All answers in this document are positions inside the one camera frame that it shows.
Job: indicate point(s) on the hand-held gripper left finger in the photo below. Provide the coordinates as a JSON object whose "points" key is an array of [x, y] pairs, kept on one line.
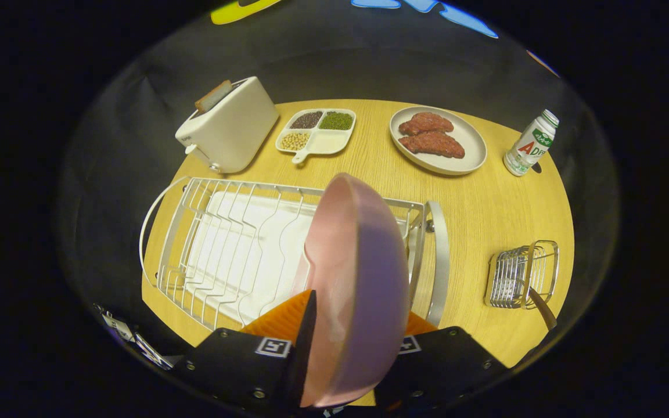
{"points": [[302, 366]]}

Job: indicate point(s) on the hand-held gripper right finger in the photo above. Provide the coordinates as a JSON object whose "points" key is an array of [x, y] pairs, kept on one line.
{"points": [[439, 366]]}

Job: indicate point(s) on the pink plate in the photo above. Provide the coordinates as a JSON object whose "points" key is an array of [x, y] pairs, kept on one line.
{"points": [[358, 278]]}

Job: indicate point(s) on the beige round plate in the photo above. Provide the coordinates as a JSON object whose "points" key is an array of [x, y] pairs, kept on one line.
{"points": [[468, 158]]}

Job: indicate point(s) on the white black patterned object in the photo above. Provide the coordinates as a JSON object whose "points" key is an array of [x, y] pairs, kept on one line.
{"points": [[151, 351]]}

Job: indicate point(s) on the brown meat piece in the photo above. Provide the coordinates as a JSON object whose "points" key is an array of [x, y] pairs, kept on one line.
{"points": [[433, 145], [426, 123]]}

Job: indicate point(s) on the white divided bean tray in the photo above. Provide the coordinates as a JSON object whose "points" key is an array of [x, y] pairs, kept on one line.
{"points": [[328, 142]]}

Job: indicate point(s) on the white drink bottle green cap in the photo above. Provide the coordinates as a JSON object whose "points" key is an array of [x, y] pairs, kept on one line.
{"points": [[529, 145]]}

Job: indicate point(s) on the white toaster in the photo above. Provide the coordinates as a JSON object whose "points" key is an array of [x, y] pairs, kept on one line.
{"points": [[230, 128]]}

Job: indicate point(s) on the brown toast slice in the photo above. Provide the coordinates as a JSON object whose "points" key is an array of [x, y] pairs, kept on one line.
{"points": [[212, 97]]}

